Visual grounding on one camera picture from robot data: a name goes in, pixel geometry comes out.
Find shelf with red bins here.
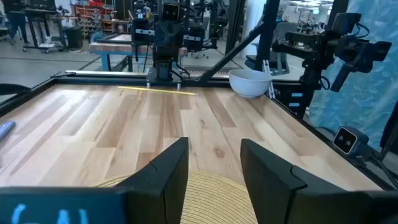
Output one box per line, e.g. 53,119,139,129
70,0,114,34

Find black aluminium table frame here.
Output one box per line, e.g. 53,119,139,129
0,70,398,192

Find table-level camera box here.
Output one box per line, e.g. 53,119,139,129
332,126,369,156

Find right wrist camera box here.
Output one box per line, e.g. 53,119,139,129
160,1,182,23

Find wooden workbench blue legs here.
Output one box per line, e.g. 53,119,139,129
89,32,188,72

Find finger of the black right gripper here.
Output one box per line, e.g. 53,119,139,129
185,26,205,53
132,17,150,44

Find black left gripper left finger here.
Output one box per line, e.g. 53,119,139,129
116,136,190,224

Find person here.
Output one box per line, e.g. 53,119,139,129
1,0,30,44

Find black trash bin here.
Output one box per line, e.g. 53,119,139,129
63,26,85,50

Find black control box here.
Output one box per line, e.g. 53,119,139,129
273,80,312,119

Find pale wooden chopstick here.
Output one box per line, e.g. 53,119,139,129
117,86,197,96

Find white plastic bracket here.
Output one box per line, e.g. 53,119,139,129
262,58,277,100

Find white ribbed bowl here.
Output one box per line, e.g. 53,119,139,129
228,68,274,99

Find round woven straw placemat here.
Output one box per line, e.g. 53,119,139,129
91,170,259,224

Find black overhead support frame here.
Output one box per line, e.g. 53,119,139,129
198,0,280,83

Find black frame handle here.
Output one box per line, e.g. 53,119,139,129
0,83,32,96

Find iridescent spoon purple handle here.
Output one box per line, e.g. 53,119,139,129
0,120,17,142

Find black rolling cart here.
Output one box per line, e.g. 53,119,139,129
22,7,68,54

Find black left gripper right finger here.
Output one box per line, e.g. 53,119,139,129
239,138,358,224

